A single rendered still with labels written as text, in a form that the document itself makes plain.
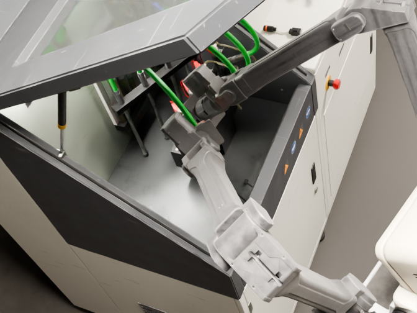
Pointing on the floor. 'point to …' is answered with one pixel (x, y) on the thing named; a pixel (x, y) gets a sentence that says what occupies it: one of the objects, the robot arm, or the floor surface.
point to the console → (338, 96)
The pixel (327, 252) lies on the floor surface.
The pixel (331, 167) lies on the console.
